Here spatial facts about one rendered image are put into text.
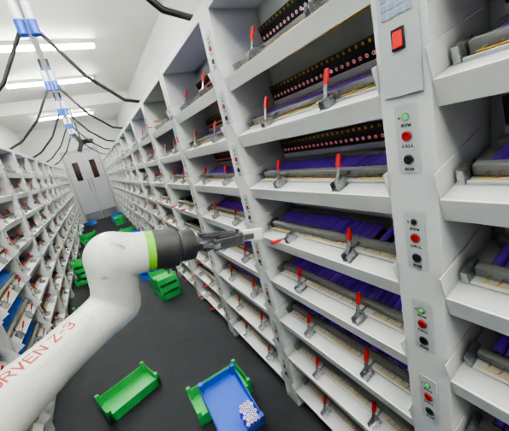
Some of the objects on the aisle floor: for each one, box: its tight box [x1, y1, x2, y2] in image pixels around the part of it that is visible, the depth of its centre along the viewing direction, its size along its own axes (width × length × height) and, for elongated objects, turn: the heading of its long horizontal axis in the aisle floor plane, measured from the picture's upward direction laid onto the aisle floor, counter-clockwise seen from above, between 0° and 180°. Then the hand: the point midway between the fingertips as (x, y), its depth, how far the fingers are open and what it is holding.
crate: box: [94, 361, 161, 425], centre depth 167 cm, size 30×20×8 cm
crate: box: [198, 363, 264, 431], centre depth 138 cm, size 30×20×8 cm
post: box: [157, 71, 240, 337], centre depth 185 cm, size 20×9×175 cm, turn 160°
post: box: [197, 1, 304, 406], centre depth 124 cm, size 20×9×175 cm, turn 160°
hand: (251, 234), depth 78 cm, fingers closed
